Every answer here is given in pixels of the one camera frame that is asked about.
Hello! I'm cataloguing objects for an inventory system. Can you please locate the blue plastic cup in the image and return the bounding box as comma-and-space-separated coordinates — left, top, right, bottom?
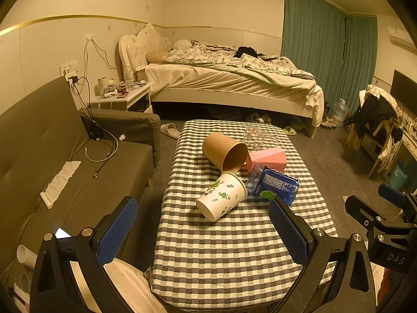
247, 162, 299, 206

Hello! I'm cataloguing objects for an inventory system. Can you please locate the clear glass cup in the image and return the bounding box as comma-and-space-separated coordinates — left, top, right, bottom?
244, 126, 278, 151

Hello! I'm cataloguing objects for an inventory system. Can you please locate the white paper cup green print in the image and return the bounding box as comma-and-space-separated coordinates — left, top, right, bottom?
196, 172, 247, 222

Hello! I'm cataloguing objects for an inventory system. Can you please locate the brown kraft paper cup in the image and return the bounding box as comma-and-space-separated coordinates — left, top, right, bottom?
202, 132, 248, 173

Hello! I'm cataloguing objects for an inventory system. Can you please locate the turquoise basket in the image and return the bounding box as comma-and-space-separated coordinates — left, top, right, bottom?
389, 162, 408, 191

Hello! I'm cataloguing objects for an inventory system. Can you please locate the white roll on sofa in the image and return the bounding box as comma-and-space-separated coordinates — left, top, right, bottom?
16, 244, 38, 270

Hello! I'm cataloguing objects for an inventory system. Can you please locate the wooden chair with clothes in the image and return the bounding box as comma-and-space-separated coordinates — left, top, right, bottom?
345, 84, 403, 174

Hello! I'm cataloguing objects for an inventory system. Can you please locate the checkered tablecloth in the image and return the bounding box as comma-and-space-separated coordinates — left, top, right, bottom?
143, 119, 339, 312

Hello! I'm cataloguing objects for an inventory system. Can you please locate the white tissue on sofa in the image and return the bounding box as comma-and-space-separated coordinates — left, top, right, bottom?
40, 161, 81, 209

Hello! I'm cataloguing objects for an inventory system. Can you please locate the pink box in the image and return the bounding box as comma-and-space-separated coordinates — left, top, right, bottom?
245, 147, 287, 172

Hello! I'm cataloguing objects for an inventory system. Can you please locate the large water jug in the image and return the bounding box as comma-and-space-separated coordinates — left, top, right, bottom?
331, 98, 348, 127

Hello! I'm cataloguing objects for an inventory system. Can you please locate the television screen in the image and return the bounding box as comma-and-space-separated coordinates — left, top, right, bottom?
390, 70, 417, 115

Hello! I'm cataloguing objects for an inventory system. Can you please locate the green slipper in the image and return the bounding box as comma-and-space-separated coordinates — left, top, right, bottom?
283, 126, 297, 136

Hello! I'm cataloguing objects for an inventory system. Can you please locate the grey sofa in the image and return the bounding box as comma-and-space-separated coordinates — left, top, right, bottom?
1, 78, 161, 287

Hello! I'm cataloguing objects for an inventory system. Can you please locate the air conditioner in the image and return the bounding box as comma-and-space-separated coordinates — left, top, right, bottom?
388, 26, 416, 54

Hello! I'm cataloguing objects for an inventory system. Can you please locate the green curtain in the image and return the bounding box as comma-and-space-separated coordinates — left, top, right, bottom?
281, 0, 378, 111

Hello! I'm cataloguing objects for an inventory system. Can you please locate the black clothing on bed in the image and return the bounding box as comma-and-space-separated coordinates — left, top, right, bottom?
234, 46, 264, 58

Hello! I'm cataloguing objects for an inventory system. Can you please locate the beige slipper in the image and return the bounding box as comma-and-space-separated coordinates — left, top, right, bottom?
161, 123, 180, 140

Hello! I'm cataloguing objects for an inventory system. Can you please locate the white nightstand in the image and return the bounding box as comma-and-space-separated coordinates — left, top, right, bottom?
89, 82, 153, 114

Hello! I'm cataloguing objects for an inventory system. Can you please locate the plastic water bottle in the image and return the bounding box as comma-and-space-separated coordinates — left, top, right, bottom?
124, 65, 134, 91

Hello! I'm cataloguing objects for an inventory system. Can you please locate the patterned blanket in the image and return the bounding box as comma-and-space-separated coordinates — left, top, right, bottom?
163, 40, 315, 80

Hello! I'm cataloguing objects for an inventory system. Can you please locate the white charging cable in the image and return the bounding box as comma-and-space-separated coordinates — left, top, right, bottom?
83, 37, 120, 164

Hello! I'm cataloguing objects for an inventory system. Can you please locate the bed with cream frame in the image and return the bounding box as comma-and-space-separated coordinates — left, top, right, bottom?
119, 23, 324, 138

